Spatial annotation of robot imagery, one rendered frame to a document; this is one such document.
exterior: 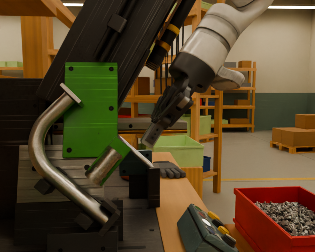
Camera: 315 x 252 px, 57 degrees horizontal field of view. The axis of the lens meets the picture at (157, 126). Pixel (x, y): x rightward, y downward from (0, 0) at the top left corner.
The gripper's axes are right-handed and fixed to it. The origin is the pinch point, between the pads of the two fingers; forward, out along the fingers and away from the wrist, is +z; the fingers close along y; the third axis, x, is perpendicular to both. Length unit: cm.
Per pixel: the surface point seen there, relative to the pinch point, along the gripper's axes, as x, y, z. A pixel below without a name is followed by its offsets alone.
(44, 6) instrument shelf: -41, -61, -20
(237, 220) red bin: 43, -30, 5
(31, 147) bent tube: -15.7, -14.1, 14.0
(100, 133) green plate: -5.8, -16.0, 4.7
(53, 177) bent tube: -9.1, -12.1, 16.6
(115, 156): -1.3, -11.1, 6.9
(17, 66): -241, -909, 3
